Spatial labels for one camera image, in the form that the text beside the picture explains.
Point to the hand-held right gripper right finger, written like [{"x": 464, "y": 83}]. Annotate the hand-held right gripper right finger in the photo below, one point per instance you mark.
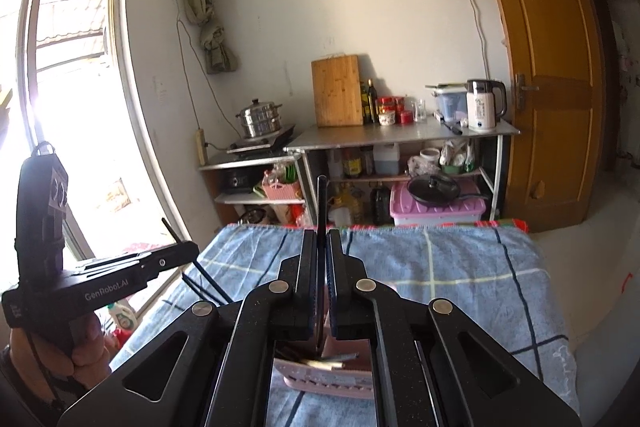
[{"x": 336, "y": 287}]

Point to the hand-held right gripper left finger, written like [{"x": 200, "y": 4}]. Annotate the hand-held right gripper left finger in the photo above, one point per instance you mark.
[{"x": 310, "y": 287}]

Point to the red green blanket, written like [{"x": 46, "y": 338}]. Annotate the red green blanket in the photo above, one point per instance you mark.
[{"x": 450, "y": 224}]

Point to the yellow oil bottle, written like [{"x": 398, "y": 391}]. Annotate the yellow oil bottle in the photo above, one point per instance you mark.
[{"x": 349, "y": 207}]

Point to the blue plaid blanket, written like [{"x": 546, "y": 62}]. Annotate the blue plaid blanket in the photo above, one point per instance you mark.
[{"x": 450, "y": 267}]

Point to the beige curtain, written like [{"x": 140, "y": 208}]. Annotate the beige curtain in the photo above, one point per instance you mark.
[{"x": 205, "y": 17}]

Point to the metal kitchen table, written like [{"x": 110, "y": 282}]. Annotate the metal kitchen table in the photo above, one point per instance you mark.
[{"x": 400, "y": 134}]

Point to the steel steamer pot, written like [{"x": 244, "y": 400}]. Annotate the steel steamer pot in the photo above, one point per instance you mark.
[{"x": 260, "y": 119}]

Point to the beige power strip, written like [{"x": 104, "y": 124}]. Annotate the beige power strip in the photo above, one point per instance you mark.
[{"x": 201, "y": 147}]

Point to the brown sauce bottle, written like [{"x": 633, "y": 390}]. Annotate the brown sauce bottle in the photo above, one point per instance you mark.
[{"x": 352, "y": 162}]

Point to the person's left hand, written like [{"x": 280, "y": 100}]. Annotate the person's left hand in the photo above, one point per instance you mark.
[{"x": 85, "y": 352}]

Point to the black frying pan with lid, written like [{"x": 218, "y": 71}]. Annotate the black frying pan with lid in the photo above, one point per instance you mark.
[{"x": 432, "y": 189}]

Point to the red lidded jar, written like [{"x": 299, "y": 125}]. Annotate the red lidded jar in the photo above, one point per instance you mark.
[{"x": 386, "y": 112}]

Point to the wooden cutting board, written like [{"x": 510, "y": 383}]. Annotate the wooden cutting board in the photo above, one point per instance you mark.
[{"x": 337, "y": 92}]

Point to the plastic bags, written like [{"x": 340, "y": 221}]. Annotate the plastic bags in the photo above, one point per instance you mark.
[{"x": 457, "y": 156}]

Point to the black kitchen knife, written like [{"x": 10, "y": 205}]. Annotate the black kitchen knife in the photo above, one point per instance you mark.
[{"x": 452, "y": 127}]

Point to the black cooker pot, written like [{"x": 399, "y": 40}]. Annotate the black cooker pot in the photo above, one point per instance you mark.
[{"x": 240, "y": 181}]

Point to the dark sauce bottle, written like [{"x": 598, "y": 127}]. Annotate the dark sauce bottle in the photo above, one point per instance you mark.
[{"x": 381, "y": 204}]

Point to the pink storage box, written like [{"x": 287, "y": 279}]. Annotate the pink storage box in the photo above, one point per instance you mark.
[{"x": 440, "y": 212}]

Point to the black induction cooker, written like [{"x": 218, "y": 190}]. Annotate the black induction cooker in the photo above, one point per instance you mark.
[{"x": 262, "y": 142}]

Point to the white plastic jug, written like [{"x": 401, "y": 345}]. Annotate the white plastic jug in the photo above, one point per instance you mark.
[{"x": 386, "y": 159}]

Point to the white electric kettle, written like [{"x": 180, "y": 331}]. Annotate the white electric kettle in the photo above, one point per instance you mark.
[{"x": 482, "y": 104}]

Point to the white bowl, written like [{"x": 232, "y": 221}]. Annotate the white bowl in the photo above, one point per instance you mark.
[{"x": 430, "y": 156}]

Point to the blue water filter pitcher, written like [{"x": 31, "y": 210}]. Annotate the blue water filter pitcher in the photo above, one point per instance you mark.
[{"x": 450, "y": 104}]

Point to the low white shelf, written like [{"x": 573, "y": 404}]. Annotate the low white shelf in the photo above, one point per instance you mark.
[{"x": 235, "y": 164}]

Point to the dark oil bottle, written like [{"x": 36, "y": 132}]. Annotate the dark oil bottle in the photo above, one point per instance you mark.
[{"x": 370, "y": 102}]

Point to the clear glass cup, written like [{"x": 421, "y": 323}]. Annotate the clear glass cup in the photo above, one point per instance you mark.
[{"x": 420, "y": 111}]

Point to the wooden door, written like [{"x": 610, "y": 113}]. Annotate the wooden door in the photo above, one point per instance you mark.
[{"x": 545, "y": 72}]

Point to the red canister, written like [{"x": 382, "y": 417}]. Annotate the red canister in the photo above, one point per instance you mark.
[{"x": 404, "y": 111}]

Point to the large window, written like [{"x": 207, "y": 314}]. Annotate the large window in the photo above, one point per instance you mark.
[{"x": 75, "y": 107}]

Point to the person's left forearm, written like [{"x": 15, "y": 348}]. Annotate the person's left forearm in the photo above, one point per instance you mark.
[{"x": 30, "y": 397}]

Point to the pink plastic chopstick basket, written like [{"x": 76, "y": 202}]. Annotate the pink plastic chopstick basket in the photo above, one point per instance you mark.
[{"x": 325, "y": 377}]

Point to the small pink woven basket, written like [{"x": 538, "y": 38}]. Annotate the small pink woven basket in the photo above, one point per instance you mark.
[{"x": 281, "y": 191}]

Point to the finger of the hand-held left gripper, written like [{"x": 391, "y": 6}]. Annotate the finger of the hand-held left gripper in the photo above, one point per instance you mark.
[{"x": 170, "y": 257}]

